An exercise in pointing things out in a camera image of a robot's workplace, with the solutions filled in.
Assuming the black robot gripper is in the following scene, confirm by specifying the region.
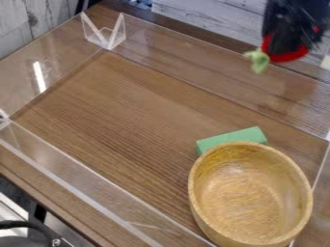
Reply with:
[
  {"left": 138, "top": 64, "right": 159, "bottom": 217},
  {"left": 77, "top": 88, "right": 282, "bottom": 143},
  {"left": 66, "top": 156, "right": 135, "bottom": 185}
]
[{"left": 262, "top": 0, "right": 330, "bottom": 54}]

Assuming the red plush strawberry toy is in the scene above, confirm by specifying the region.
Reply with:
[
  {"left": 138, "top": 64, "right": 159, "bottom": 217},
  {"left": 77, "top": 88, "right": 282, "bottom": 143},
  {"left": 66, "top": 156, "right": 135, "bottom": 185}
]
[{"left": 242, "top": 30, "right": 322, "bottom": 75}]

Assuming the green foam block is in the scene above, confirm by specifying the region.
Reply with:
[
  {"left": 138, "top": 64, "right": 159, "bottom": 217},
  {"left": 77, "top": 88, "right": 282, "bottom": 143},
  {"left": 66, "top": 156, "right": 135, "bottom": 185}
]
[{"left": 197, "top": 126, "right": 269, "bottom": 154}]

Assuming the wooden oval bowl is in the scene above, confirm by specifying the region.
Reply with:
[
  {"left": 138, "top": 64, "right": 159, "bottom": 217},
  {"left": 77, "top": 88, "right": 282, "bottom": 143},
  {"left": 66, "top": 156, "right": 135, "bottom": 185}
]
[{"left": 189, "top": 142, "right": 313, "bottom": 247}]

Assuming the clear acrylic corner bracket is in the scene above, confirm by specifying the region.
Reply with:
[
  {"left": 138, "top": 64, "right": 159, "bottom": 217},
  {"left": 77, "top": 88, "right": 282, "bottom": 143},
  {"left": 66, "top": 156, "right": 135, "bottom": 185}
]
[{"left": 81, "top": 13, "right": 127, "bottom": 50}]

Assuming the clear acrylic tray wall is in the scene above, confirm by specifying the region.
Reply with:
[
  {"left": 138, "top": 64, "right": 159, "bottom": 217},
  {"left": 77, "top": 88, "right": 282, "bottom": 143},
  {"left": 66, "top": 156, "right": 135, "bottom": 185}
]
[{"left": 0, "top": 110, "right": 214, "bottom": 247}]

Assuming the black metal table frame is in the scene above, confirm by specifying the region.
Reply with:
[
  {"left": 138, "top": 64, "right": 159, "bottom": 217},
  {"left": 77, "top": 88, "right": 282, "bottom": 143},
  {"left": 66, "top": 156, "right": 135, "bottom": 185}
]
[{"left": 25, "top": 202, "right": 89, "bottom": 247}]

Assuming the black cable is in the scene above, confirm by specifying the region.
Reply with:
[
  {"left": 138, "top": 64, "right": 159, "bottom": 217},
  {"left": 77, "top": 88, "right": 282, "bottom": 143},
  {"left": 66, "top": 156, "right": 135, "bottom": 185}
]
[{"left": 0, "top": 219, "right": 50, "bottom": 247}]

